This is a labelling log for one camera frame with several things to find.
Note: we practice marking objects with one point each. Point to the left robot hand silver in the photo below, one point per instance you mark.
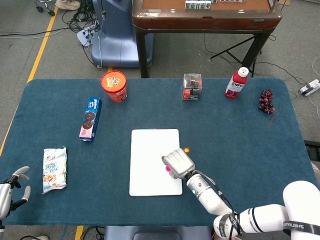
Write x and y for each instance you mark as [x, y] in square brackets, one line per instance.
[5, 197]

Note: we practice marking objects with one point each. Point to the right robot hand silver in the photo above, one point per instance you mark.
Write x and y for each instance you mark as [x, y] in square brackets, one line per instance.
[180, 162]

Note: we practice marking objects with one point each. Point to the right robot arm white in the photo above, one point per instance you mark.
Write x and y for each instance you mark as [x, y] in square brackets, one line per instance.
[207, 197]

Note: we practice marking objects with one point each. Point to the white rectangular board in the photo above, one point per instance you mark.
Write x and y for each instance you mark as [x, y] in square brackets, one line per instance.
[147, 162]

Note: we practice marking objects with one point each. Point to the blue table cloth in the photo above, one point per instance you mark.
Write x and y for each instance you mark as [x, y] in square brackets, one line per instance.
[225, 150]

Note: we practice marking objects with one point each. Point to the white snack bag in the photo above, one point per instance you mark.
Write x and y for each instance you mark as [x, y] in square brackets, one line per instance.
[53, 170]

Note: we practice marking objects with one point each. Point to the clear coffee capsule box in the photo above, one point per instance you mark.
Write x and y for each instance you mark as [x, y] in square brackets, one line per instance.
[192, 87]

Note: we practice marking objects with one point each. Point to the blue grey robot torso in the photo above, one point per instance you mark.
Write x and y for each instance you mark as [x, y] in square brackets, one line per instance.
[150, 233]

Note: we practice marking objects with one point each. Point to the red juice bottle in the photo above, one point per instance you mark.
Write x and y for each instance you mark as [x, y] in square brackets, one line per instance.
[235, 86]

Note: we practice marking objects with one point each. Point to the blue cookie box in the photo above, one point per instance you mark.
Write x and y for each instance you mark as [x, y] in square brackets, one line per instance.
[90, 120]

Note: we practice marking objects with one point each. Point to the orange instant noodle cup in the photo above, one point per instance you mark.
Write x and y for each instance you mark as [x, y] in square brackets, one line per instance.
[113, 82]

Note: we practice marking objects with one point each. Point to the dark red grape bunch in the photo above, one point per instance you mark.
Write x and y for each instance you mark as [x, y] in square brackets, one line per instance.
[266, 102]

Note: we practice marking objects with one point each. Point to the brown wooden mahjong table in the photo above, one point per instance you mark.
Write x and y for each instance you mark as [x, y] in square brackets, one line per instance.
[200, 22]

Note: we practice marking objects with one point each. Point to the white power strip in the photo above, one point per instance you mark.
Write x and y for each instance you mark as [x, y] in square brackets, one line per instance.
[82, 36]
[310, 87]

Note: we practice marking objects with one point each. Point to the bamboo marked mahjong tile row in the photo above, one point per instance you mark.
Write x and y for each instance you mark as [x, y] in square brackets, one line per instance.
[197, 5]

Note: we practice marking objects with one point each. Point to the red marked mahjong tile row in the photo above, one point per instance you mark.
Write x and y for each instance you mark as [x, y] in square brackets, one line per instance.
[230, 1]

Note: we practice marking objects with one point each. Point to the black rolling stool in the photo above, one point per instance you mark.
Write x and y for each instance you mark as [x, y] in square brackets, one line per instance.
[51, 12]

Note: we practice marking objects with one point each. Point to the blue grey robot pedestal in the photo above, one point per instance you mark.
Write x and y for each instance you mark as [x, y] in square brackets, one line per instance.
[115, 45]

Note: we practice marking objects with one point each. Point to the black metal frame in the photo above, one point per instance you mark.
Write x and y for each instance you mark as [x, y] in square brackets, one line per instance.
[313, 150]

